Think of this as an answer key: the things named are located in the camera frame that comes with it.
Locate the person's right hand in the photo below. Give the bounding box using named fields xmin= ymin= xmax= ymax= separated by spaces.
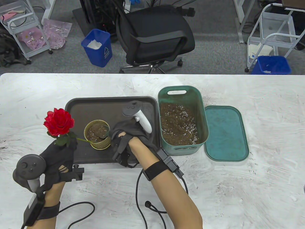
xmin=110 ymin=120 xmax=160 ymax=168

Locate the person's left hand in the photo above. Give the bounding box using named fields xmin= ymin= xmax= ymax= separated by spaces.
xmin=39 ymin=138 xmax=78 ymax=191

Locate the green garden trowel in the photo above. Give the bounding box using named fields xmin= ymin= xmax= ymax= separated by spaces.
xmin=97 ymin=125 xmax=112 ymax=141

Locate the red artificial rose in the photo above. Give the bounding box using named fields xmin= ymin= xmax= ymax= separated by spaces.
xmin=43 ymin=108 xmax=98 ymax=146

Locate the brown potting mix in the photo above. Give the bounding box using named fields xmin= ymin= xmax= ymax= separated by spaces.
xmin=160 ymin=103 xmax=200 ymax=146
xmin=86 ymin=123 xmax=107 ymax=141

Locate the teal plastic lid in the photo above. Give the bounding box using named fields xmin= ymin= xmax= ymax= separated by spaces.
xmin=204 ymin=106 xmax=249 ymax=162

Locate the person's right forearm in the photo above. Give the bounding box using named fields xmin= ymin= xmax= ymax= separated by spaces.
xmin=129 ymin=136 xmax=203 ymax=229

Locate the person's left forearm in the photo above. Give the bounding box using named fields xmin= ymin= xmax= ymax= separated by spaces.
xmin=27 ymin=181 xmax=67 ymax=229

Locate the grey and white hand controller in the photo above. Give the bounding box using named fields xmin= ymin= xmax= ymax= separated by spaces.
xmin=122 ymin=101 xmax=153 ymax=134

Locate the gold ribbed flower pot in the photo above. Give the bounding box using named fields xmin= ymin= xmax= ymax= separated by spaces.
xmin=83 ymin=120 xmax=113 ymax=150

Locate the brown plastic tray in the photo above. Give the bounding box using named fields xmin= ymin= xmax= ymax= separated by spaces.
xmin=64 ymin=96 xmax=160 ymax=165

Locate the teal plastic storage box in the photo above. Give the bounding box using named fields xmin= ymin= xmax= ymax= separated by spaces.
xmin=158 ymin=86 xmax=209 ymax=156

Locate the blue bin with white symbol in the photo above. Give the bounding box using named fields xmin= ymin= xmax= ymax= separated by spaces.
xmin=81 ymin=29 xmax=113 ymax=68

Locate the crumpled white paper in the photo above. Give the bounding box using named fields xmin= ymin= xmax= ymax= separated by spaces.
xmin=87 ymin=40 xmax=103 ymax=50

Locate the black office chair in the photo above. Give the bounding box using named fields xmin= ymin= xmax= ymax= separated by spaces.
xmin=116 ymin=5 xmax=196 ymax=74

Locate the dark fabric bag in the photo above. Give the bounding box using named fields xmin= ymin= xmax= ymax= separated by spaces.
xmin=0 ymin=25 xmax=31 ymax=68

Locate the black computer tower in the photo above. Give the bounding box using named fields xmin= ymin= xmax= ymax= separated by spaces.
xmin=80 ymin=0 xmax=125 ymax=34

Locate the pink plastic bag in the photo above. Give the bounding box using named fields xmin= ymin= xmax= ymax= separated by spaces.
xmin=18 ymin=27 xmax=48 ymax=50
xmin=43 ymin=19 xmax=72 ymax=50

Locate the white desk leg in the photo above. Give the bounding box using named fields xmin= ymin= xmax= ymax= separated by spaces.
xmin=42 ymin=0 xmax=62 ymax=25
xmin=234 ymin=0 xmax=255 ymax=44

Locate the white box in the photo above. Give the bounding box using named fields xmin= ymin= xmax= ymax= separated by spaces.
xmin=248 ymin=44 xmax=273 ymax=60

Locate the plain blue bin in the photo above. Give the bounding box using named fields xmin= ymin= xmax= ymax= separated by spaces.
xmin=251 ymin=56 xmax=292 ymax=75

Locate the white mesh rolling cart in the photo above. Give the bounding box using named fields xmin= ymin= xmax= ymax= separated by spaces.
xmin=245 ymin=4 xmax=305 ymax=73

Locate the brown cardboard box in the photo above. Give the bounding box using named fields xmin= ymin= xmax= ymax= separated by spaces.
xmin=281 ymin=0 xmax=305 ymax=10

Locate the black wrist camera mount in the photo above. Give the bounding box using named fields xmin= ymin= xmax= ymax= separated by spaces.
xmin=142 ymin=148 xmax=184 ymax=182

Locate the black cable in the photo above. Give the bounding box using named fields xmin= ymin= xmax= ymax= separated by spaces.
xmin=58 ymin=201 xmax=96 ymax=229
xmin=135 ymin=168 xmax=188 ymax=229

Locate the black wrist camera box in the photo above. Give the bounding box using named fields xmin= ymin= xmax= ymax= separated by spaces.
xmin=21 ymin=193 xmax=61 ymax=227

